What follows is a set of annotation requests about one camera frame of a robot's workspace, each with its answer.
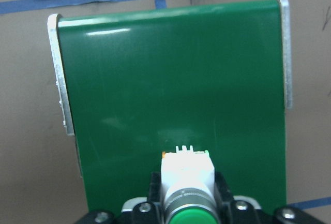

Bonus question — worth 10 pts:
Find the green push button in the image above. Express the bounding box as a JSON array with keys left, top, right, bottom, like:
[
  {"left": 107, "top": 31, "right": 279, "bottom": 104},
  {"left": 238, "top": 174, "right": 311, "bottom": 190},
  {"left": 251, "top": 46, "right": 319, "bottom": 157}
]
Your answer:
[{"left": 160, "top": 145, "right": 217, "bottom": 224}]

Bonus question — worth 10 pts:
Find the green belt conveyor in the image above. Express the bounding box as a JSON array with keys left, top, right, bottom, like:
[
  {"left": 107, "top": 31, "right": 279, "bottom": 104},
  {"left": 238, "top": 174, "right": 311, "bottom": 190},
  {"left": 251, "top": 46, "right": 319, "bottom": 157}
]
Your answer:
[{"left": 47, "top": 0, "right": 293, "bottom": 217}]

